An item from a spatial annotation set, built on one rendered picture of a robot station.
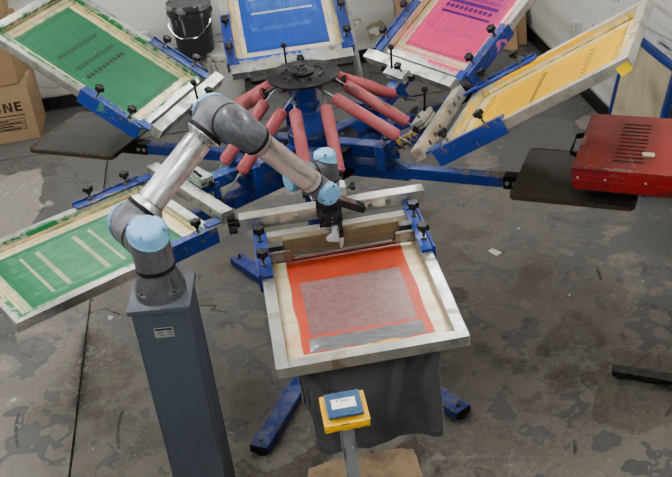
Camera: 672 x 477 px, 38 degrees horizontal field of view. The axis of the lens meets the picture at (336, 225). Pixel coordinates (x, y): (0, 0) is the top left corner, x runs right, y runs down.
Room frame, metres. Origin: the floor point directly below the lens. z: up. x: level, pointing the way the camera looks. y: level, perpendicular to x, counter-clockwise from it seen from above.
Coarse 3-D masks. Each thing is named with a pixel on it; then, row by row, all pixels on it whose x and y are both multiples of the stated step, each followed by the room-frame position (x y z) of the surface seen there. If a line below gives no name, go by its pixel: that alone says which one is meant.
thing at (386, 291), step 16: (352, 256) 2.87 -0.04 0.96; (368, 256) 2.86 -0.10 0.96; (384, 256) 2.84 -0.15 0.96; (400, 256) 2.83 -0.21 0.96; (352, 272) 2.77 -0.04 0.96; (368, 272) 2.76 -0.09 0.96; (384, 272) 2.74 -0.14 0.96; (400, 272) 2.73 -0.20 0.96; (368, 288) 2.66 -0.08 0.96; (384, 288) 2.65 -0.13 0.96; (400, 288) 2.64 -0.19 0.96; (416, 288) 2.63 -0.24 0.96; (368, 304) 2.57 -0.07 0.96; (384, 304) 2.56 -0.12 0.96; (400, 304) 2.55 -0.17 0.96; (416, 304) 2.54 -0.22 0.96; (368, 320) 2.49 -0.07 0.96; (384, 320) 2.48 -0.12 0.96; (400, 320) 2.47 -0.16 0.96
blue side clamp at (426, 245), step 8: (416, 208) 3.05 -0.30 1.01; (408, 216) 3.02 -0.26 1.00; (416, 216) 3.01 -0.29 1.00; (416, 224) 2.95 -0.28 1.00; (416, 232) 2.90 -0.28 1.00; (416, 240) 2.86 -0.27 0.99; (424, 240) 2.84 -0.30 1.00; (432, 240) 2.82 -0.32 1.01; (424, 248) 2.79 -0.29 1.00; (432, 248) 2.79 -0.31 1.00
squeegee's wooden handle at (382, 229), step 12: (348, 228) 2.88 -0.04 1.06; (360, 228) 2.88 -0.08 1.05; (372, 228) 2.89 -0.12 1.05; (384, 228) 2.89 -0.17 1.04; (396, 228) 2.89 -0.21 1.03; (288, 240) 2.86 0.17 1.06; (300, 240) 2.86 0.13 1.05; (312, 240) 2.87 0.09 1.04; (324, 240) 2.87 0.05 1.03; (348, 240) 2.88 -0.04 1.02; (360, 240) 2.88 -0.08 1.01; (372, 240) 2.89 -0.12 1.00; (300, 252) 2.86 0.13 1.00
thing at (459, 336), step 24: (384, 216) 3.05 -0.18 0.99; (432, 264) 2.71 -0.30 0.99; (264, 288) 2.68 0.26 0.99; (456, 312) 2.43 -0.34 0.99; (432, 336) 2.32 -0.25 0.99; (456, 336) 2.31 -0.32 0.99; (288, 360) 2.29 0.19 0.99; (312, 360) 2.28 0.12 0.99; (336, 360) 2.27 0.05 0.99; (360, 360) 2.28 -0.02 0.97; (384, 360) 2.28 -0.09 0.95
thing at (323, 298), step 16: (336, 256) 2.88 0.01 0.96; (288, 272) 2.82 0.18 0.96; (304, 272) 2.80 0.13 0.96; (320, 272) 2.79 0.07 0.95; (336, 272) 2.78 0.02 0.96; (304, 288) 2.71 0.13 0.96; (320, 288) 2.70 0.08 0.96; (336, 288) 2.68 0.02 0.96; (352, 288) 2.67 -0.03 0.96; (304, 304) 2.61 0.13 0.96; (320, 304) 2.60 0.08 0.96; (336, 304) 2.59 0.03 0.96; (352, 304) 2.58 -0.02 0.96; (304, 320) 2.53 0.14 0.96; (320, 320) 2.52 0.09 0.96; (336, 320) 2.51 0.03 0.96; (352, 320) 2.50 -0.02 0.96; (304, 336) 2.44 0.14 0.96; (320, 336) 2.43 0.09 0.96; (304, 352) 2.36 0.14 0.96; (320, 352) 2.36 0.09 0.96
